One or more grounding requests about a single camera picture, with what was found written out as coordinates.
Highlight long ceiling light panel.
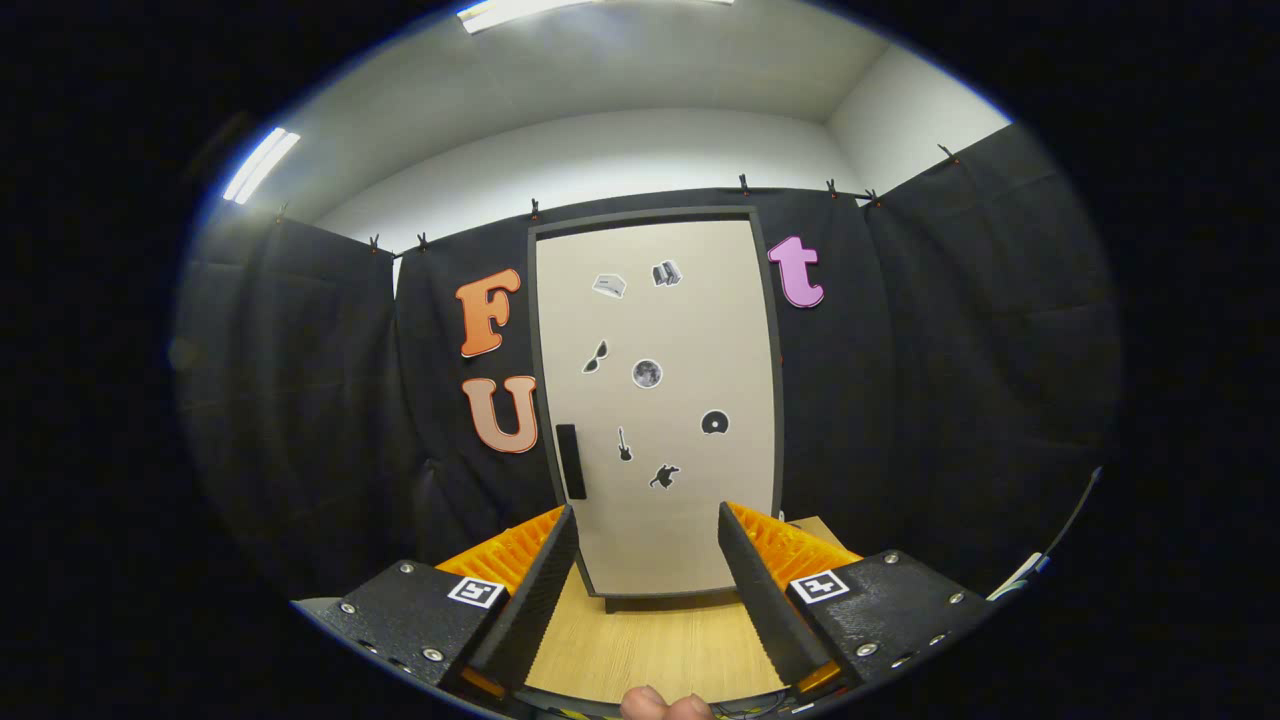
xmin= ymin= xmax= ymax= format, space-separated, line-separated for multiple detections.
xmin=457 ymin=0 xmax=736 ymax=36

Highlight black backdrop cloth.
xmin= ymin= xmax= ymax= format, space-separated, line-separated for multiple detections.
xmin=172 ymin=122 xmax=1123 ymax=601

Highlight beige shoe cabinet door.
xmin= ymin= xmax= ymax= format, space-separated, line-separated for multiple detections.
xmin=536 ymin=220 xmax=778 ymax=597

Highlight narrow ceiling light strip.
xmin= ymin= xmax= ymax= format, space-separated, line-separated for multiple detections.
xmin=222 ymin=127 xmax=301 ymax=206

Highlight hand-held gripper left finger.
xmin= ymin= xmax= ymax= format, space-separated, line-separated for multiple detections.
xmin=323 ymin=503 xmax=581 ymax=699

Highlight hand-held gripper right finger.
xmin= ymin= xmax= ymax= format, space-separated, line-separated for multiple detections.
xmin=716 ymin=499 xmax=998 ymax=698

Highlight black cabinet door handle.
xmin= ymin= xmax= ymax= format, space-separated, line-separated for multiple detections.
xmin=555 ymin=424 xmax=587 ymax=501

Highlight dark grey shoe cabinet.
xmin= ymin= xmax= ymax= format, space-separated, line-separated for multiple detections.
xmin=527 ymin=206 xmax=786 ymax=613

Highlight black cables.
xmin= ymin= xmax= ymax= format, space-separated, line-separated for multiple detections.
xmin=715 ymin=695 xmax=801 ymax=719

